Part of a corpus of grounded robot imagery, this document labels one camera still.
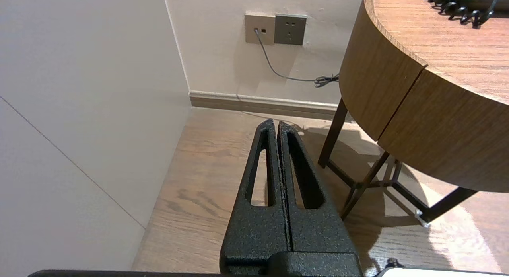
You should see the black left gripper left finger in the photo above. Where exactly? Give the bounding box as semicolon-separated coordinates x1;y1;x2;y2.
220;119;291;274

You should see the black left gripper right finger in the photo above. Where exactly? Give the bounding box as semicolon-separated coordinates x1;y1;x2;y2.
277;121;358;254

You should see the white black robot base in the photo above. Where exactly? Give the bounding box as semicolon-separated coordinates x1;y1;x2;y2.
374;258;509;277

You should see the round wooden side table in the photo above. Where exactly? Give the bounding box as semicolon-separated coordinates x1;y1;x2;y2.
318;0;509;229

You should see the grey wall baseboard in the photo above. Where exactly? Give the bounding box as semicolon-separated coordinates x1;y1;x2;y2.
189;90;352;121

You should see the thin black wall cable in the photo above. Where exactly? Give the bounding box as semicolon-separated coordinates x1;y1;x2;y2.
254;29;340;88

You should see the dark wall outlet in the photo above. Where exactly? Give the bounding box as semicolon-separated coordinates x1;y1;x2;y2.
274;14;307;46

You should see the beige wall outlet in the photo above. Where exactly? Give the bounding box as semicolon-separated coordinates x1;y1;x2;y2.
245;14;276;45

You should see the black coiled phone cord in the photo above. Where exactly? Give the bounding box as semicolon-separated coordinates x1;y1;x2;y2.
416;0;499;29

